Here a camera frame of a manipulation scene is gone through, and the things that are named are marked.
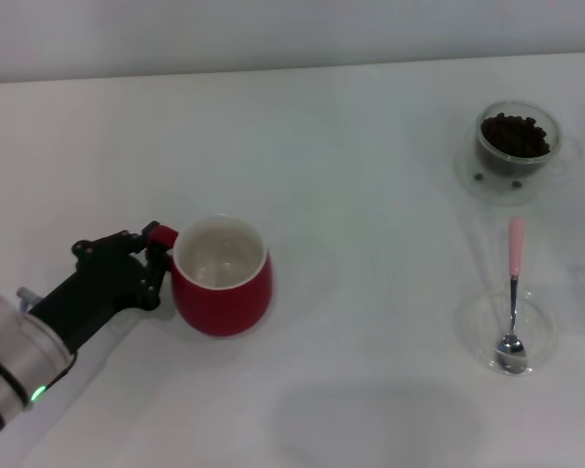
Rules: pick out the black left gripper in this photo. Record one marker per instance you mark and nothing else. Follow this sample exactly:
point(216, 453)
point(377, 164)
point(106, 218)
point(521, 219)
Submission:
point(97, 287)

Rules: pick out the red ceramic mug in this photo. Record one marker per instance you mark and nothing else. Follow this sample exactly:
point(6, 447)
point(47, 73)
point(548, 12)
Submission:
point(224, 307)

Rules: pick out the glass saucer with loose beans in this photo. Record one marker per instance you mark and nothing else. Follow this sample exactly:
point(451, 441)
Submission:
point(468, 180)

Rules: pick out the coffee bean heap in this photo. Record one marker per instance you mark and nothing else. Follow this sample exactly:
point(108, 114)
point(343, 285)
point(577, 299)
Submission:
point(514, 136)

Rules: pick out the clear glass cup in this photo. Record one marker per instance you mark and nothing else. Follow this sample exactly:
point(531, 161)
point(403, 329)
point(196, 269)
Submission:
point(558, 141)

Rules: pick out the empty clear glass saucer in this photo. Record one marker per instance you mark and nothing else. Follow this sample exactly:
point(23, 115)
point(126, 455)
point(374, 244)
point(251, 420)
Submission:
point(478, 326)

